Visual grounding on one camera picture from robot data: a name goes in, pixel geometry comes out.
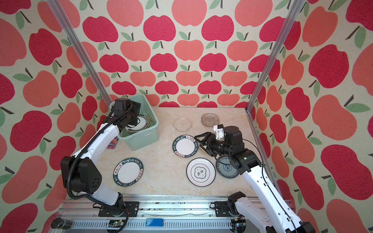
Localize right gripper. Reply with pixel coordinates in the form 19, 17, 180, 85
194, 131, 233, 160

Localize red and green ringed plate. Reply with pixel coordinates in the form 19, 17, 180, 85
125, 114, 150, 133

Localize yellow polka dot plate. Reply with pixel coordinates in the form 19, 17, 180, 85
148, 112, 156, 126

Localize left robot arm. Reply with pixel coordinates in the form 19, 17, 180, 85
60, 98, 141, 215

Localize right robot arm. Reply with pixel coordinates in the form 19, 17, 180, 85
194, 124, 316, 233

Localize mint green plastic bin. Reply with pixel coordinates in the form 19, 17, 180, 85
118, 94, 159, 151

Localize small green rim lettered plate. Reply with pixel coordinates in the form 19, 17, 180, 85
172, 135, 198, 158

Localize smoky brown glass plate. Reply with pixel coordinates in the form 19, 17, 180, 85
201, 113, 220, 127

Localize blue patterned small plate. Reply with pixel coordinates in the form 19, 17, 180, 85
216, 156, 239, 179

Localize white plate black flower emblem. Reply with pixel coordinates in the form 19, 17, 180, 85
186, 158, 216, 187

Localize purple candy bag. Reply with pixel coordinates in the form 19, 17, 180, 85
107, 137, 119, 149

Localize clear glass plate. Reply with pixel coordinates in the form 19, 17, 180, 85
173, 117, 192, 132

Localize large green rim lettered plate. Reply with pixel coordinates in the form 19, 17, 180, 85
113, 157, 144, 187

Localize blue label block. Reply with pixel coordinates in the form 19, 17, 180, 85
145, 218, 164, 227

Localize black cylindrical knob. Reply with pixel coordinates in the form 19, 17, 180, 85
51, 217, 75, 230

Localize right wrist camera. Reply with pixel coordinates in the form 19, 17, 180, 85
213, 124, 224, 140

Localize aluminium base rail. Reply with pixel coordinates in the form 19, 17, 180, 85
45, 196, 265, 233

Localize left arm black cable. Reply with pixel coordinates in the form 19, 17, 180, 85
66, 104, 133, 202

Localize left aluminium frame post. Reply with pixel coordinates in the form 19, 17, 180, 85
47, 0, 112, 107

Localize aluminium frame post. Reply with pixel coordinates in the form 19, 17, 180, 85
47, 0, 112, 107
246, 0, 305, 113

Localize right aluminium frame post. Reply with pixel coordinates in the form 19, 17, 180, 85
246, 0, 305, 113

